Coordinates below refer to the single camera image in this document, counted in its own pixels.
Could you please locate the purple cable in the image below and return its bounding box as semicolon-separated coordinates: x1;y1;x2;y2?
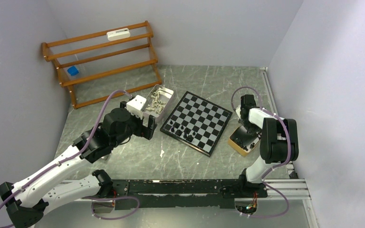
0;90;141;228
231;86;292;219

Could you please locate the blue cap container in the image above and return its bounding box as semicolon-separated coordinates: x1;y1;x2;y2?
67;66;79;77

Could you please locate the chessboard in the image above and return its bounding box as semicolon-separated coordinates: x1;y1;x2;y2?
160;91;232;157

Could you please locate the white box on rack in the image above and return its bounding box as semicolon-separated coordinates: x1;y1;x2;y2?
106;28;131;41

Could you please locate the gold tin of black pieces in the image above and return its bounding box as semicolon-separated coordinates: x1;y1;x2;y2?
228;126;261;157

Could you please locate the black chess king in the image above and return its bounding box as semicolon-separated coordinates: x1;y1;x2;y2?
187;135;193;142

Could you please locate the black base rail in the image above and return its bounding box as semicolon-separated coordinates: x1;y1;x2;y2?
95;175;268;210

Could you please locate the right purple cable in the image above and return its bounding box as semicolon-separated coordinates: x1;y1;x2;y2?
231;86;292;219

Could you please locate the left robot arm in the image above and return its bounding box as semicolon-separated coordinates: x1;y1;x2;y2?
0;108;157;228

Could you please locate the pink tin of white pieces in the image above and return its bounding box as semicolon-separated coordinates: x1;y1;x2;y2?
143;85;174;123

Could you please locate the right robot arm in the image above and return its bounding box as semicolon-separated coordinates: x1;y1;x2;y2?
236;95;299;197

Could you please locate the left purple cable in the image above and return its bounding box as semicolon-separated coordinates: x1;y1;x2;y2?
0;90;141;228

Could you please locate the wooden shelf rack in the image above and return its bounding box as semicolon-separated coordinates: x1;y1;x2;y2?
41;21;162;109

